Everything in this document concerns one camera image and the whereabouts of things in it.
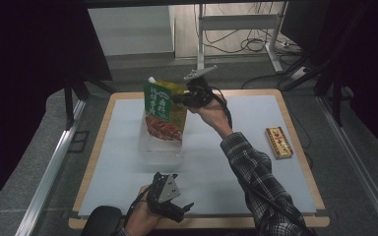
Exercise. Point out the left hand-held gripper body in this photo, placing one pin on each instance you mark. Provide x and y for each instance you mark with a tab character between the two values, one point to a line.
164	195

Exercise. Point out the black metal stand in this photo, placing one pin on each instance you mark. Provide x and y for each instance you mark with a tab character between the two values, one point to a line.
328	82
74	95

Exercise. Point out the clear plastic container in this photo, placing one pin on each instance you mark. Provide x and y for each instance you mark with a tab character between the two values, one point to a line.
160	150

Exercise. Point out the small gold and red box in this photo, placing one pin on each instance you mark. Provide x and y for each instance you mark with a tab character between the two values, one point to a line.
279	142

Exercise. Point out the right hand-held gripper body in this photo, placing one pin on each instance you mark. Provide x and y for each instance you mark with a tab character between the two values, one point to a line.
198	91

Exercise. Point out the dark curtain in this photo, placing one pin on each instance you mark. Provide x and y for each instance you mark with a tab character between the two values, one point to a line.
367	65
29	82

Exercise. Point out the white metal desk frame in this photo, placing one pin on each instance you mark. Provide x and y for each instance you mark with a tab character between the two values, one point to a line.
239	23

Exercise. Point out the white power strip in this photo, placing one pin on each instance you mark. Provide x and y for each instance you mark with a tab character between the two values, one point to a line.
300	73

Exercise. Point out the black padded object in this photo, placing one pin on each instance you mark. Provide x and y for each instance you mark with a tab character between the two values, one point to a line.
101	221

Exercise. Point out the yellow spouted pouch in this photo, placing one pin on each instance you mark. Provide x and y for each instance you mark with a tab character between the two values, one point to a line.
177	111

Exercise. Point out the person's left hand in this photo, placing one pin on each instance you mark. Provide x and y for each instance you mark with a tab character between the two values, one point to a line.
141	219

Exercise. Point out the white table mat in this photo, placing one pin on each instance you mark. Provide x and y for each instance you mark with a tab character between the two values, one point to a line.
210	170

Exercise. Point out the person's right hand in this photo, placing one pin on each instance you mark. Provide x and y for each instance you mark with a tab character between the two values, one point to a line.
214	116

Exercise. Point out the aluminium rail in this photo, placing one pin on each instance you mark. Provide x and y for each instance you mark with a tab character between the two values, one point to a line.
357	164
50	167

